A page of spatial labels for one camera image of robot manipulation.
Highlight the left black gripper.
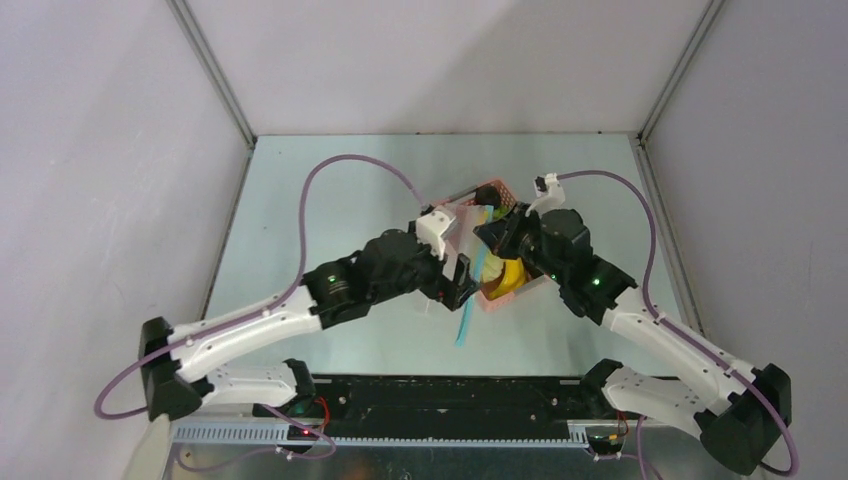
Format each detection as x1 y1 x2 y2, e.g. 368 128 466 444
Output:
370 220 479 310

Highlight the clear zip top bag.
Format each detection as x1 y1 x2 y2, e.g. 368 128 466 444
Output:
437 201 498 349

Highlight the green cabbage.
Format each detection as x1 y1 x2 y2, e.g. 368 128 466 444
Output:
480 253 505 286

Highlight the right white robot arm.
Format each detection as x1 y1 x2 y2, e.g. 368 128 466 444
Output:
475 209 792 475

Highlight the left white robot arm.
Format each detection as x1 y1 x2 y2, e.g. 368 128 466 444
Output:
139 229 480 420

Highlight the green grapes bunch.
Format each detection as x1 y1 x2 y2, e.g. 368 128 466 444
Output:
492 205 511 221

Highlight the yellow banana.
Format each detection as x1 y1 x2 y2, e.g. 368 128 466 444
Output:
488 259 528 300

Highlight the pink plastic basket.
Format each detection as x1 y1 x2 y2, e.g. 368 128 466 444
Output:
436 178 546 313

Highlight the dark round fruit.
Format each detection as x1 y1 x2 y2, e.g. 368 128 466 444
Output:
473 184 502 210

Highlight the left circuit board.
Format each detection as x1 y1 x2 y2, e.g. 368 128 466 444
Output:
286 425 324 442

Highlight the circuit board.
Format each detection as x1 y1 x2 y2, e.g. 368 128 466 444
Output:
586 434 627 461
286 425 324 442

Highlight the right circuit board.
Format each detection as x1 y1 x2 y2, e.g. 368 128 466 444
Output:
586 434 627 461

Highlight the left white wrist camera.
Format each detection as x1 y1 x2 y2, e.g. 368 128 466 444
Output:
413 206 456 261

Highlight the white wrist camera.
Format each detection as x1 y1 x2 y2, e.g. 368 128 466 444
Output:
413 206 456 261
526 173 565 216

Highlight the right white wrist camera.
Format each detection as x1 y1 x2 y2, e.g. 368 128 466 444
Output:
526 173 565 216

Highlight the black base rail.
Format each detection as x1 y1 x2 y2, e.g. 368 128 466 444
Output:
286 374 622 442

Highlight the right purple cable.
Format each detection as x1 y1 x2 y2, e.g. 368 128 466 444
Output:
556 170 801 480

